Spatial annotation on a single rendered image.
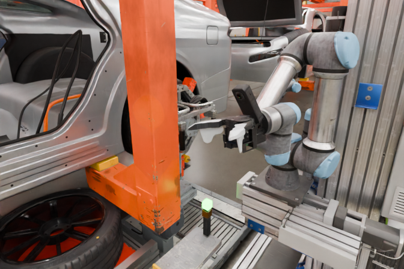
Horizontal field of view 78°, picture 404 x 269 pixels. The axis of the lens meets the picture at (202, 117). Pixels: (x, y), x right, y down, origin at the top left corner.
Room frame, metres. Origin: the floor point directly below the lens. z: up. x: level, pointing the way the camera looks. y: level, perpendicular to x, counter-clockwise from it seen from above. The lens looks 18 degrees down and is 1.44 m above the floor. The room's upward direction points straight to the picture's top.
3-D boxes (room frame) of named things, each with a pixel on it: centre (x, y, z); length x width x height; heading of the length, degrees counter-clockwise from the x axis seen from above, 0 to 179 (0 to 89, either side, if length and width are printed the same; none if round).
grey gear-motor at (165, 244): (1.42, 0.32, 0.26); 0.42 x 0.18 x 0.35; 52
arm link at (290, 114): (0.72, -0.24, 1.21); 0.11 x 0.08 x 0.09; 128
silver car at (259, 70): (6.11, -1.94, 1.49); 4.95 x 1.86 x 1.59; 142
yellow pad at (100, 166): (1.41, 0.62, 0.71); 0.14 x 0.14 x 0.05; 52
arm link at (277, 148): (0.74, -0.23, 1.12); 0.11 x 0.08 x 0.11; 38
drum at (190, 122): (1.68, 0.15, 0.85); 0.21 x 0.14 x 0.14; 52
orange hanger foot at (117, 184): (1.30, 0.49, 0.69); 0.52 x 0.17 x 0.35; 52
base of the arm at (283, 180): (0.99, -0.37, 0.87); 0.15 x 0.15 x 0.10
